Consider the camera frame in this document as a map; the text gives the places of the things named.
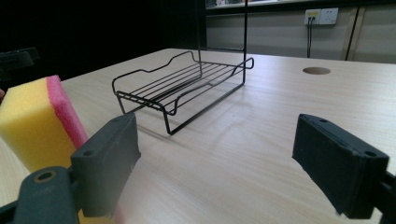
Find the black wire rack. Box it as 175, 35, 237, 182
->
111, 0, 255, 136

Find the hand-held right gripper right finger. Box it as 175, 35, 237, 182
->
291, 113, 390, 220

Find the black power cable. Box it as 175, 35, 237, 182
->
306, 17, 314, 59

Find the yellow-edged wall socket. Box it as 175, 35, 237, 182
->
304, 8, 322, 26

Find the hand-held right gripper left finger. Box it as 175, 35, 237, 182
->
70, 112, 142, 218

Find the white wall socket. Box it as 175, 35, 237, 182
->
318, 7, 339, 26

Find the yellow and pink sponge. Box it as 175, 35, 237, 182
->
0, 75, 125, 224

